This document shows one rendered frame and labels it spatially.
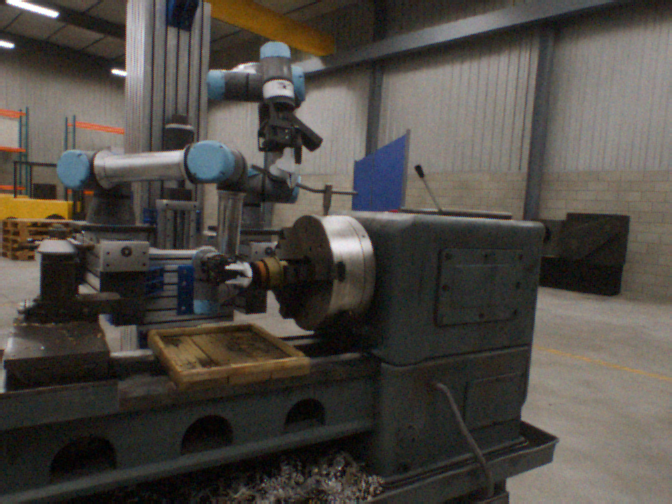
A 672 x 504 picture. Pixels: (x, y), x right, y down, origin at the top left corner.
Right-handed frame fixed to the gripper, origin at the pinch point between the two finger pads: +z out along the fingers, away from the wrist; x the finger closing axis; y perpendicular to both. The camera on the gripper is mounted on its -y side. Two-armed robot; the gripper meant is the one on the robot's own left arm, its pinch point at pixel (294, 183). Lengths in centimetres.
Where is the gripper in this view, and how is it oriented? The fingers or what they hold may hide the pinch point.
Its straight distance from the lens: 115.2
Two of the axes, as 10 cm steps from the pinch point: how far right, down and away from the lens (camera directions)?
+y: -8.5, -0.1, -5.2
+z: 1.1, 9.8, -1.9
